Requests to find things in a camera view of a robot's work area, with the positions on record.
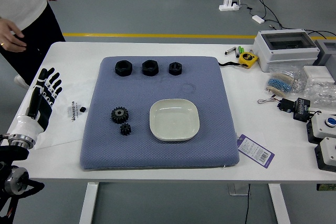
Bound black electronic module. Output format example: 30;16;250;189
292;97;312;122

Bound blue-grey padded mat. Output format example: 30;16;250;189
79;56;241;172

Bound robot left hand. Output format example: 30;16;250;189
16;67;64;141

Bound grey electrical enclosure box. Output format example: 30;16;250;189
253;29;321;73

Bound big black hex nut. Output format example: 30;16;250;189
141;59;159;77
114;60;133;77

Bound clear bag of resistors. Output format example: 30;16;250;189
264;68;305;96

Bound dark box under table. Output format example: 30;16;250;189
316;183;336;192

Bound thin black hanging cable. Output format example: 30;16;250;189
244;183;251;224

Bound clear bag of parts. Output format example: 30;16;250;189
304;81;336;108

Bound control box with blue button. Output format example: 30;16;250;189
306;112;336;145

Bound thin coloured servo wires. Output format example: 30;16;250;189
257;97;281;105

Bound black floor cable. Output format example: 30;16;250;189
245;0;336;41

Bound white square dish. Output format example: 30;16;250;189
149;98;201;142

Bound white table leg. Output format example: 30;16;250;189
78;182;100;224
267;183;291;224

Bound white black control box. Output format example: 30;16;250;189
314;136;336;173

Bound clear printed plastic bag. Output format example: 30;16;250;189
33;78;92;151

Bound white foam box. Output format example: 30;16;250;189
303;66;335;84

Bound yellow tape measure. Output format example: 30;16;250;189
238;52;259;69

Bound small black servo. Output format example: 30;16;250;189
278;98;296;113

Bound purple barcode tag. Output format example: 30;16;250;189
236;134;276;169

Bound large black gear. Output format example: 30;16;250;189
111;106;129;124

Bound small black hex nut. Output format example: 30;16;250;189
168;61;183;76

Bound dark grey box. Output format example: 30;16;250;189
313;39;336;67

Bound white power strip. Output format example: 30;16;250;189
219;0;241;12

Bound grey metal bracket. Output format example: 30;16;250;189
227;183;250;196

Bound person's right hand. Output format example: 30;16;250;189
0;16;27;53

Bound small black gear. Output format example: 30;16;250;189
120;123;133;137

